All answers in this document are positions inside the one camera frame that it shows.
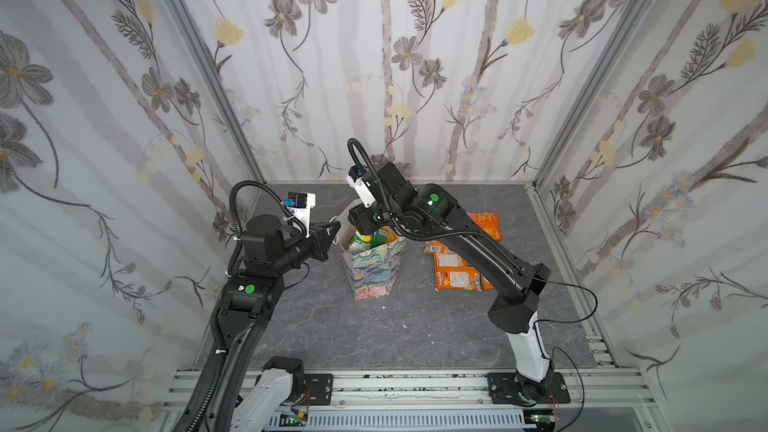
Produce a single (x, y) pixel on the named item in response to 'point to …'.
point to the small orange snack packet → (489, 223)
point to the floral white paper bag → (372, 272)
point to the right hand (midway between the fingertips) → (353, 204)
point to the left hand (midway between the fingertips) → (335, 217)
